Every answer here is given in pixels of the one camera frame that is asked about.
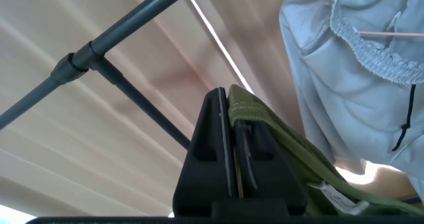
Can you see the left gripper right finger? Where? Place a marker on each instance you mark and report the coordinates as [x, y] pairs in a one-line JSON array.
[[268, 174]]

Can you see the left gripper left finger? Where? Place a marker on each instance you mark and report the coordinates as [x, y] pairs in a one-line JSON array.
[[205, 174]]

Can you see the green long-sleeved shirt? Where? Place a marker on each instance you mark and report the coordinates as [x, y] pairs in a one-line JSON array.
[[298, 151]]

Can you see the pale grey shorts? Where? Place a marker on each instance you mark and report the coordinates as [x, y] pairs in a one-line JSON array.
[[348, 101]]

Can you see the black clothes rack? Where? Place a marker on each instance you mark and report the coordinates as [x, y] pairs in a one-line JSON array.
[[132, 18]]

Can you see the beige curtain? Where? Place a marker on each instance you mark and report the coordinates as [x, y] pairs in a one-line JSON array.
[[66, 151]]

